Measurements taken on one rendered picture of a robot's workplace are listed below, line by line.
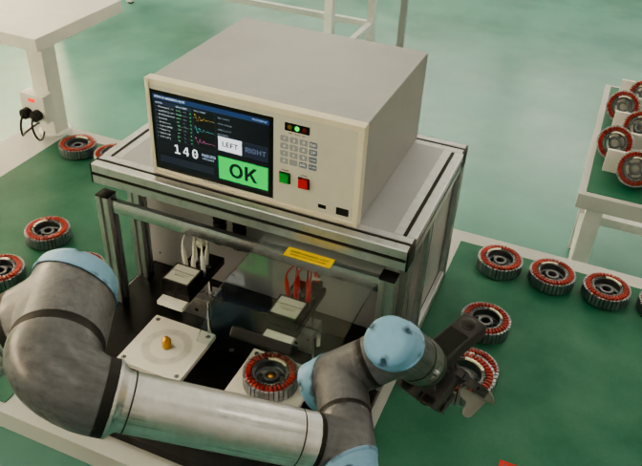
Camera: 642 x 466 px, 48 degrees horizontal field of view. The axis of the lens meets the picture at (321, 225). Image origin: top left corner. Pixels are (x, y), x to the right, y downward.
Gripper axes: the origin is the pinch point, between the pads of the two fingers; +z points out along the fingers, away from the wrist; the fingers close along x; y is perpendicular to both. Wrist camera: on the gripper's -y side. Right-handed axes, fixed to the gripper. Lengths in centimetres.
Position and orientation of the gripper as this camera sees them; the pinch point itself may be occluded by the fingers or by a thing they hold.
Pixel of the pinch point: (464, 376)
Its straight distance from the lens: 133.8
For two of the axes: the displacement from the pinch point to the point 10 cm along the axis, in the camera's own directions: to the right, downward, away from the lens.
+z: 4.3, 3.7, 8.3
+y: -5.9, 8.1, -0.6
